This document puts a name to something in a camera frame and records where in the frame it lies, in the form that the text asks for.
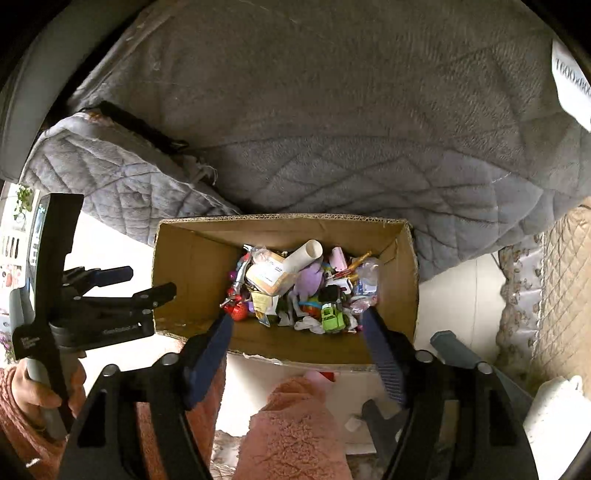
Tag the pink sleeve forearm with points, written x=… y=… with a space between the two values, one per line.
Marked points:
x=40 y=454

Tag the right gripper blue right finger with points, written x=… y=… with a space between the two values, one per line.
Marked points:
x=455 y=423

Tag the floral sofa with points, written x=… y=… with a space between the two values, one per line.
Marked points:
x=544 y=331

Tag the green toy truck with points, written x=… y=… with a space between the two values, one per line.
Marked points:
x=332 y=319

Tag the person's left hand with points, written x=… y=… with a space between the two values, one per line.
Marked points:
x=33 y=398

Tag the white paper tube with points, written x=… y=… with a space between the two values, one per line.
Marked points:
x=308 y=253

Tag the grey quilted cover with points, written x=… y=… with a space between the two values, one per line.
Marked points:
x=442 y=113

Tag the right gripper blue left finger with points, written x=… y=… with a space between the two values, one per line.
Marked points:
x=105 y=440

